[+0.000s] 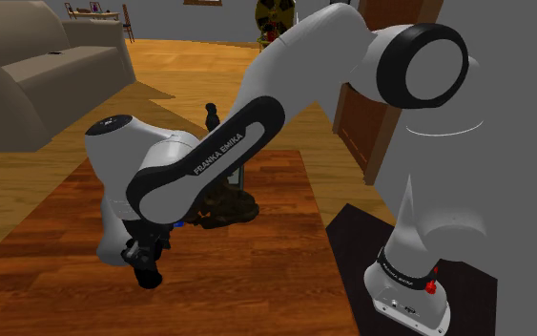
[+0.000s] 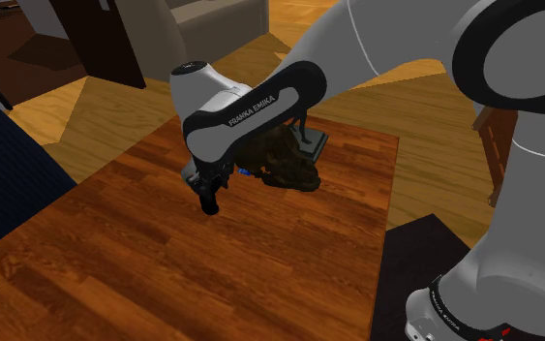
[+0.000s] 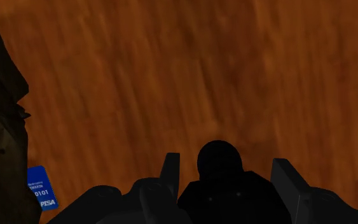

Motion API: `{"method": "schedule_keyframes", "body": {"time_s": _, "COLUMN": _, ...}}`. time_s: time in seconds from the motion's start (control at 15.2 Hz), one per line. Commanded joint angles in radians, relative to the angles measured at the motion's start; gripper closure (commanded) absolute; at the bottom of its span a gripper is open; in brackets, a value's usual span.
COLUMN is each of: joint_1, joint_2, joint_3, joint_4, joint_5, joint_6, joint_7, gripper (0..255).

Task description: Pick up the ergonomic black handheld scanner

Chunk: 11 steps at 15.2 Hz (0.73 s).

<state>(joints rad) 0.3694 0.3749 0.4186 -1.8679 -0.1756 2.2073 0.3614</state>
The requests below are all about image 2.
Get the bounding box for dark brown lumpy figure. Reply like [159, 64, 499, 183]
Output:
[233, 123, 323, 194]

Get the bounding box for wooden table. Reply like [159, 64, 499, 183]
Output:
[0, 114, 401, 341]

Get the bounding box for grey statue on square base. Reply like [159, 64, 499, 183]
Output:
[287, 110, 330, 163]

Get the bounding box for beige sofa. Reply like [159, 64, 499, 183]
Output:
[114, 0, 271, 84]

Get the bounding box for dark brown door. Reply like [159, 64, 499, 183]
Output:
[47, 0, 147, 90]

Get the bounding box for dark blue sofa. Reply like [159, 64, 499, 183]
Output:
[0, 96, 78, 257]

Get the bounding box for dark robot stand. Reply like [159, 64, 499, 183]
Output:
[370, 213, 472, 341]

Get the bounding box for brown wooden chair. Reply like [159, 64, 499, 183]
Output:
[471, 105, 520, 209]

